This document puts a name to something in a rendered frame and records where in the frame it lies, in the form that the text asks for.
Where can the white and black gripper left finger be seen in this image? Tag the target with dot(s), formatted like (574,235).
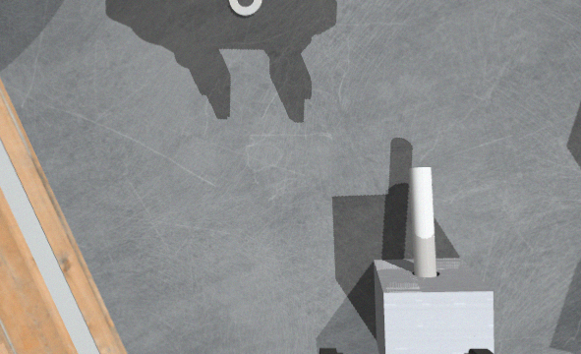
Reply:
(328,351)

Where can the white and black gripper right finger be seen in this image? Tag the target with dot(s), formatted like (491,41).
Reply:
(479,351)

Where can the white flat ring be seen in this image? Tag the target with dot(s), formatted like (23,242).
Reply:
(245,11)

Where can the light grey block with hole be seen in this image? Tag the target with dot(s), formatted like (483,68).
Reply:
(447,314)

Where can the white cylindrical pin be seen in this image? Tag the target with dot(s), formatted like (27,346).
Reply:
(423,228)

